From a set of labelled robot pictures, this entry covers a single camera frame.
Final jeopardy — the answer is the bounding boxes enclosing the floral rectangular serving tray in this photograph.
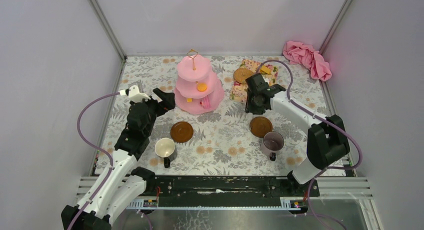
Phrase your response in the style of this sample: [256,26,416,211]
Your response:
[229,59,278,103]

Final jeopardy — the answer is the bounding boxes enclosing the round orange cookie toy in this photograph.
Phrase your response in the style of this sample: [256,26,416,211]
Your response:
[259,65,272,75]

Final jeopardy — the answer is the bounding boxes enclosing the small orange cookie toy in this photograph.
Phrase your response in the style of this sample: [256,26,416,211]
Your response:
[196,83,208,92]

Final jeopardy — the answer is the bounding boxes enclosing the pink cake slice toy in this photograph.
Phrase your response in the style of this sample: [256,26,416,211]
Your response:
[199,98,211,109]

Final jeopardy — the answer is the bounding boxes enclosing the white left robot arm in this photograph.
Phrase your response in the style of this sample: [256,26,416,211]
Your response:
[61,85,176,230]

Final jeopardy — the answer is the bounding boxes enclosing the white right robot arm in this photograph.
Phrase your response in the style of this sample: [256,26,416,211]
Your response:
[245,73,350,196]

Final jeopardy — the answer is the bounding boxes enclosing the round woven brown coaster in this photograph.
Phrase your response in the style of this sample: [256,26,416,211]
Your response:
[233,67,255,85]

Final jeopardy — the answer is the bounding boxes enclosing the brown saucer right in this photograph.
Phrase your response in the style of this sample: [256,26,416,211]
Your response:
[249,116,273,138]

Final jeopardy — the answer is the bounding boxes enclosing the brown saucer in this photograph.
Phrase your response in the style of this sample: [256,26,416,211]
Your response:
[170,121,194,143]
[249,116,273,138]

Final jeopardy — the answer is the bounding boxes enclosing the pink three-tier cake stand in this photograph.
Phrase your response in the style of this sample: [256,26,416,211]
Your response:
[174,49,225,115]

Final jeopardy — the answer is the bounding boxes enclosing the brown saucer left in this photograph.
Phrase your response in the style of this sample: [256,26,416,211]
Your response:
[170,121,194,143]

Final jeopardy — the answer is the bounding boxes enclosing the crumpled pink cloth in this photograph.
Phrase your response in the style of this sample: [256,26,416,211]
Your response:
[282,40,333,82]

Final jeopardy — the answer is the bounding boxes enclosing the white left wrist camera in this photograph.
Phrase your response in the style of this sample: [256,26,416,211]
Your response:
[119,85,152,103]

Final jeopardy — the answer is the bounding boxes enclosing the cream mug black handle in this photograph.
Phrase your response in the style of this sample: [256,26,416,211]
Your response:
[154,137,178,169]

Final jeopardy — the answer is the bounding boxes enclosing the mauve mug black handle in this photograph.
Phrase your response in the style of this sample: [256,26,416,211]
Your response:
[260,131,285,162]

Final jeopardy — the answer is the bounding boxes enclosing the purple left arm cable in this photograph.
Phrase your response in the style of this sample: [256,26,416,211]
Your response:
[66,91,128,230]

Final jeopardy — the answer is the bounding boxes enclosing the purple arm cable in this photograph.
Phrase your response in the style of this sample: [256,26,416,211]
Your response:
[256,59,363,230]
[66,91,128,230]

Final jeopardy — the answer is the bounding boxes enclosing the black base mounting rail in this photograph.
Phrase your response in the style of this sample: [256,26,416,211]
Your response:
[128,175,320,210]

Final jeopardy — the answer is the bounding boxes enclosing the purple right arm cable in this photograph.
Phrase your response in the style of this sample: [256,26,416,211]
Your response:
[256,59,363,230]

